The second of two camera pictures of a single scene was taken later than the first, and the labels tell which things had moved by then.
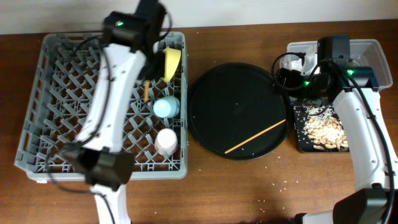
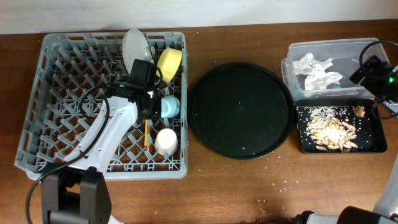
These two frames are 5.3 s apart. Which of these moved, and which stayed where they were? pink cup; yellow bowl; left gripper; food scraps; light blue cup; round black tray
Moved: left gripper
Stayed: light blue cup; pink cup; yellow bowl; round black tray; food scraps
